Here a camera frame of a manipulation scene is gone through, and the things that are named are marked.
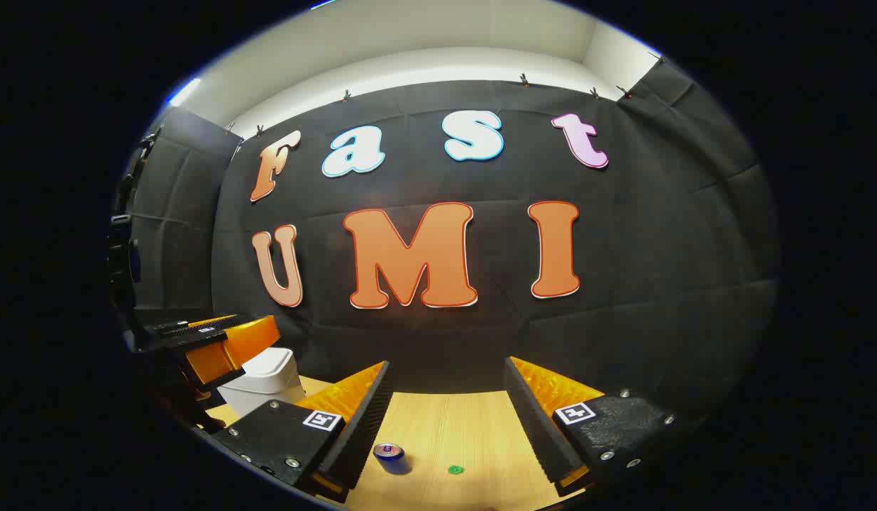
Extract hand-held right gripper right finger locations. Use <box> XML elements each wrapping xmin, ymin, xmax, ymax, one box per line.
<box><xmin>504</xmin><ymin>356</ymin><xmax>685</xmax><ymax>498</ymax></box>

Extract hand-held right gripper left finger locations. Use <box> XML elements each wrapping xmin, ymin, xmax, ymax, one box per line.
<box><xmin>210</xmin><ymin>360</ymin><xmax>395</xmax><ymax>505</ymax></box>

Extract blue pop can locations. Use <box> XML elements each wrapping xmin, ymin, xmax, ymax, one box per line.
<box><xmin>373</xmin><ymin>442</ymin><xmax>412</xmax><ymax>476</ymax></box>

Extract white desktop garbage bin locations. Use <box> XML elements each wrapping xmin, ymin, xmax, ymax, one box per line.
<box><xmin>217</xmin><ymin>346</ymin><xmax>307</xmax><ymax>419</ymax></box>

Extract wooden desktop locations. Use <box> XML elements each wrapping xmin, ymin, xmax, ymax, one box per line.
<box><xmin>197</xmin><ymin>375</ymin><xmax>608</xmax><ymax>511</ymax></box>

